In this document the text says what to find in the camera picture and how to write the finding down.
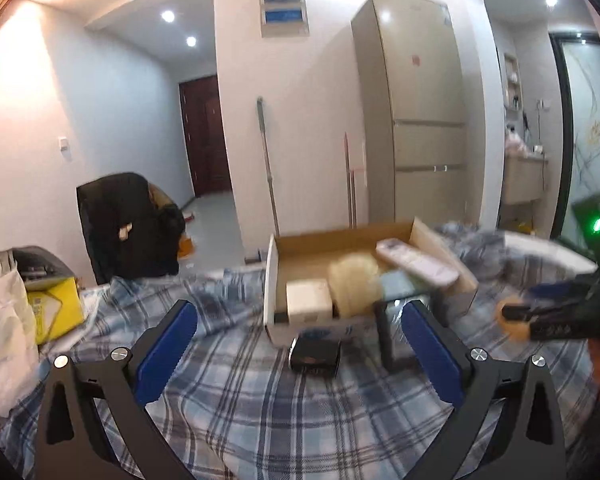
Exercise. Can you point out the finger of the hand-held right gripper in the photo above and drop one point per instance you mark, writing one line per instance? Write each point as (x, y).
(560, 322)
(560, 291)

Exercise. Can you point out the plaid blanket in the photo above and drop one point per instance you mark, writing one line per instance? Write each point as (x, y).
(260, 410)

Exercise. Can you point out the orange box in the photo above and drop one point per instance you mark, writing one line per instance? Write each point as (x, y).
(187, 248)

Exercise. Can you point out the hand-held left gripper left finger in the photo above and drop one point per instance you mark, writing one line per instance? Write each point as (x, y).
(167, 355)

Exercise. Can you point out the yellow floor item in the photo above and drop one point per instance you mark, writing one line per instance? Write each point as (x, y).
(524, 227)

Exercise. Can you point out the white flat box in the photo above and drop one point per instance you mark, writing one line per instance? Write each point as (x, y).
(545, 252)

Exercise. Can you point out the pink plastic bag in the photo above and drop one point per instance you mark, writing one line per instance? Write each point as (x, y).
(515, 146)

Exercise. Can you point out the white wall outlet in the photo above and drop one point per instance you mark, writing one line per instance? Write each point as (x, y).
(543, 105)

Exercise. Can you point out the wall breaker box blue windows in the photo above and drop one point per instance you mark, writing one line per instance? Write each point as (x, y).
(283, 10)

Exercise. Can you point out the beige sink cabinet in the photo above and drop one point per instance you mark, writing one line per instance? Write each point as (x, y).
(524, 180)

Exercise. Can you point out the small yellowish roll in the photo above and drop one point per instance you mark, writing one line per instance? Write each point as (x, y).
(511, 327)

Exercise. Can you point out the grey bag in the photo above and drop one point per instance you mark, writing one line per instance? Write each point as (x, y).
(35, 262)

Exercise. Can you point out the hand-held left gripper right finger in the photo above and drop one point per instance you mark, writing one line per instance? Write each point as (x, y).
(430, 350)

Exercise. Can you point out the wall shelf niche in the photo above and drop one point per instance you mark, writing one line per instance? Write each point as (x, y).
(513, 80)

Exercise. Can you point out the large cardboard box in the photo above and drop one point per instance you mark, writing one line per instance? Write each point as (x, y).
(159, 195)

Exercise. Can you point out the beige refrigerator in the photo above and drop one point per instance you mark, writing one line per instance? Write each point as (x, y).
(410, 110)

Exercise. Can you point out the chair with black jacket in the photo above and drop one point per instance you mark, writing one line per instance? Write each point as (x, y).
(130, 230)

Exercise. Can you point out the white remote control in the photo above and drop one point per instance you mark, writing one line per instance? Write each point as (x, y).
(415, 260)

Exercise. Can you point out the white square box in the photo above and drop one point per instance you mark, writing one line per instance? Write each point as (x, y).
(309, 302)

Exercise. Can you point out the small black case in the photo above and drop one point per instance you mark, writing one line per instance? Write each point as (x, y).
(315, 354)

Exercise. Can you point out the yellow bag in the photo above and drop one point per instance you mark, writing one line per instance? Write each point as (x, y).
(55, 310)

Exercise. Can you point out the brown wooden door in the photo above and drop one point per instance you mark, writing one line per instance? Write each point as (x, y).
(207, 135)

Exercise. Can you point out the patterned glass door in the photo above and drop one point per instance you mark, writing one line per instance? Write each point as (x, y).
(590, 125)

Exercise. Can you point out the white wall switch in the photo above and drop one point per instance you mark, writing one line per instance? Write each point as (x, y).
(64, 146)

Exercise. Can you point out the white plastic bag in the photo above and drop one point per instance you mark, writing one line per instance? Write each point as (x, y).
(2, 340)

